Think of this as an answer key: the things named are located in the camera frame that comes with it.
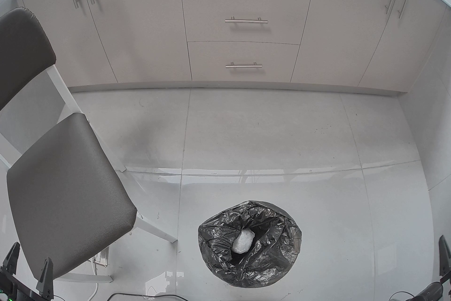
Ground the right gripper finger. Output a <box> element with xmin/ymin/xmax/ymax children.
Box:
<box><xmin>438</xmin><ymin>235</ymin><xmax>451</xmax><ymax>280</ymax></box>

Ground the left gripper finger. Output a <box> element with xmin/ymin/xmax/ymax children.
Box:
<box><xmin>1</xmin><ymin>241</ymin><xmax>21</xmax><ymax>280</ymax></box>
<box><xmin>36</xmin><ymin>257</ymin><xmax>54</xmax><ymax>297</ymax></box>

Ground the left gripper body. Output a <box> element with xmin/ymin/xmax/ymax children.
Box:
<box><xmin>0</xmin><ymin>270</ymin><xmax>53</xmax><ymax>301</ymax></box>

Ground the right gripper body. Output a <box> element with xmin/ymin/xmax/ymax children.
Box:
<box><xmin>407</xmin><ymin>271</ymin><xmax>451</xmax><ymax>301</ymax></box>

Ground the black plastic bag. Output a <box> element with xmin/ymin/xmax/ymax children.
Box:
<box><xmin>197</xmin><ymin>200</ymin><xmax>303</xmax><ymax>289</ymax></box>

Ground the white plastic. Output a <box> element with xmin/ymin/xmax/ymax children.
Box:
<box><xmin>231</xmin><ymin>228</ymin><xmax>255</xmax><ymax>254</ymax></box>

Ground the grey chair with white legs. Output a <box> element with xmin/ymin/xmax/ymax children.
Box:
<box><xmin>0</xmin><ymin>8</ymin><xmax>178</xmax><ymax>284</ymax></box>

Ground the beige cabinet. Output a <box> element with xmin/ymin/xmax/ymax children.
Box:
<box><xmin>12</xmin><ymin>0</ymin><xmax>451</xmax><ymax>96</ymax></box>

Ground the white cable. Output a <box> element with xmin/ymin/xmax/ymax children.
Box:
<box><xmin>86</xmin><ymin>259</ymin><xmax>101</xmax><ymax>301</ymax></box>

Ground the black cable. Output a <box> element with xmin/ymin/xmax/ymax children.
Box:
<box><xmin>109</xmin><ymin>292</ymin><xmax>198</xmax><ymax>301</ymax></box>

